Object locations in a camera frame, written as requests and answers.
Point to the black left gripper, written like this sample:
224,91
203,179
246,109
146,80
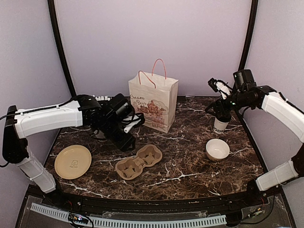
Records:
123,144

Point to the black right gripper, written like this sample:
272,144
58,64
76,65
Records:
216,104

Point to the black plastic cup lid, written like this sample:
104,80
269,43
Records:
224,118

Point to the white paper coffee cup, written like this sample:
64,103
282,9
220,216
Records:
220,125

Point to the brown pulp cup carrier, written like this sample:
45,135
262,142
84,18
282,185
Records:
132,167

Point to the white cream bear paper bag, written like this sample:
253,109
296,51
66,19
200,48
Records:
156,97

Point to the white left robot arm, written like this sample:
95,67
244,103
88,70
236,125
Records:
113,118

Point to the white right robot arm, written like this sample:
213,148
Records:
246,94

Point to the white cup holding straws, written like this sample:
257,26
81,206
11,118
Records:
99,135

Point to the white ceramic bowl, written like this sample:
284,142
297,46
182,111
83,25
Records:
217,150

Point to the white wrapped straws bundle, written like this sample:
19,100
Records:
102,98

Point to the beige round plate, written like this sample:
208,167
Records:
73,162

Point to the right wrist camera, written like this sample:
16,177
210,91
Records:
220,86

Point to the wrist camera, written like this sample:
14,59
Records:
220,86
133,122

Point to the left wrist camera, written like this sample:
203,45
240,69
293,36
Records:
133,122

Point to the black right frame post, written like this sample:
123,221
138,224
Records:
249,34

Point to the black frame post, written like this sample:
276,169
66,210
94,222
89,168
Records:
249,34
60,48

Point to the white slotted cable duct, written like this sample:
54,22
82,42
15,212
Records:
128,220

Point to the black front table rail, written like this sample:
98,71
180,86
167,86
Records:
231,203

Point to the black left frame post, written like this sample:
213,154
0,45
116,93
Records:
60,48

